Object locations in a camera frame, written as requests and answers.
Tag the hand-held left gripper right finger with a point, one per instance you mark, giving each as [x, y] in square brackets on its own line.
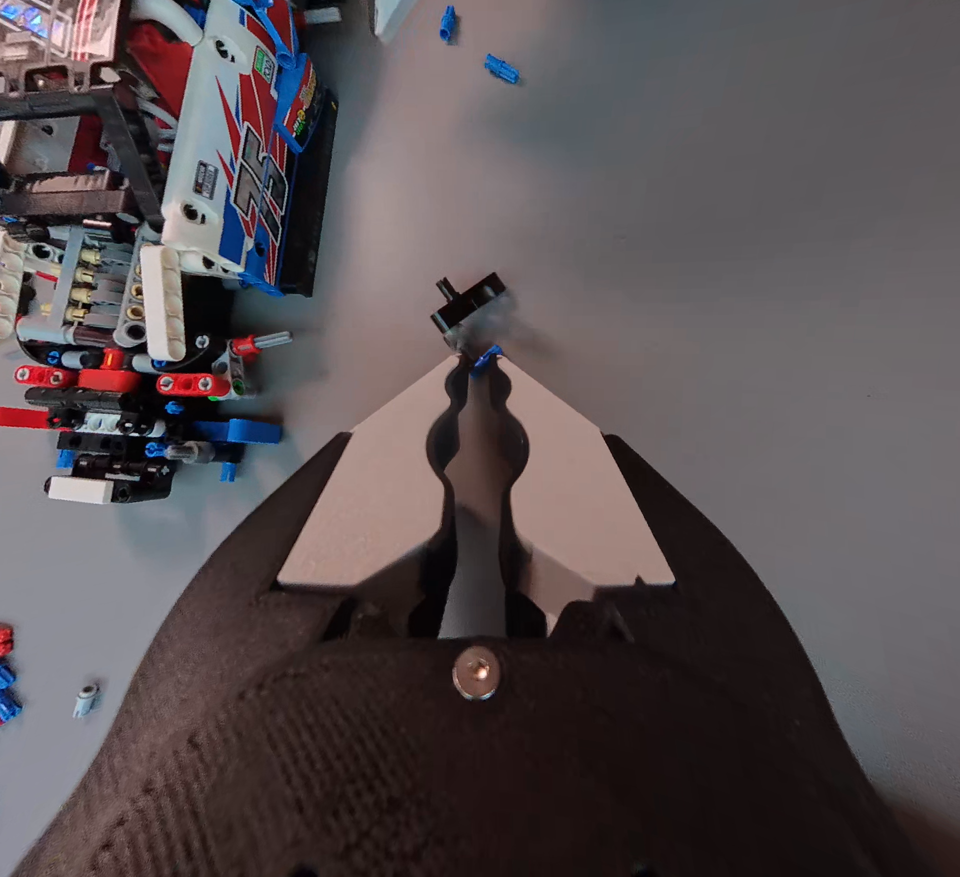
[592, 517]

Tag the toy race car model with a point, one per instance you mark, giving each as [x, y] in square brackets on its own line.
[210, 142]

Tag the small blue connector pin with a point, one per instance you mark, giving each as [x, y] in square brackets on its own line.
[484, 359]
[448, 23]
[501, 68]

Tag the pile of blue pins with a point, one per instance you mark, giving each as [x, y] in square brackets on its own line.
[7, 674]

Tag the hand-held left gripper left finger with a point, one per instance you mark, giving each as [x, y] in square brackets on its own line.
[360, 517]

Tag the black thin frame piece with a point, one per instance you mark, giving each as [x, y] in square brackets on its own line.
[472, 299]

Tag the grey desk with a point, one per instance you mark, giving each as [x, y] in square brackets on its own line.
[675, 217]

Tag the grey small bush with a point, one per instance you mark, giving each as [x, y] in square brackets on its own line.
[86, 700]

